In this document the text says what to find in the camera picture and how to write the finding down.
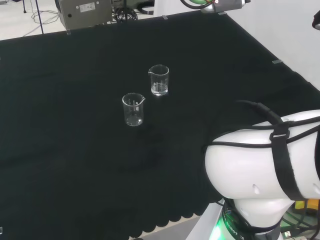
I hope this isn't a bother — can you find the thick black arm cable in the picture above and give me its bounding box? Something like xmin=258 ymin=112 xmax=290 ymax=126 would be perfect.
xmin=234 ymin=99 xmax=291 ymax=126

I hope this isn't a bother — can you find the black table cloth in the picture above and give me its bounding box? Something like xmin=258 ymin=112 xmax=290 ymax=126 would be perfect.
xmin=0 ymin=12 xmax=320 ymax=239

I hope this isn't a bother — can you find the black cable bundle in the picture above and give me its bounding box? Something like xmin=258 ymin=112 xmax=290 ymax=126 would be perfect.
xmin=281 ymin=207 xmax=320 ymax=240
xmin=111 ymin=6 xmax=139 ymax=22

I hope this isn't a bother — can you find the clear glass beaker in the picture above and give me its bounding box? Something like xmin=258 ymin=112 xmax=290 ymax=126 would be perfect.
xmin=121 ymin=92 xmax=146 ymax=127
xmin=147 ymin=64 xmax=170 ymax=97

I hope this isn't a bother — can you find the grey metal cabinet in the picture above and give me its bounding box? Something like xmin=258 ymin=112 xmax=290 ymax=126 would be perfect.
xmin=54 ymin=0 xmax=113 ymax=30

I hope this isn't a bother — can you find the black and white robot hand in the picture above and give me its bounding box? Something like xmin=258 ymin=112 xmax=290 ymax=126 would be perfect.
xmin=180 ymin=0 xmax=252 ymax=14

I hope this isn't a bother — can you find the black tripod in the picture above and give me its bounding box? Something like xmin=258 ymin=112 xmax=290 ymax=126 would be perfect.
xmin=34 ymin=0 xmax=45 ymax=35
xmin=121 ymin=0 xmax=129 ymax=24

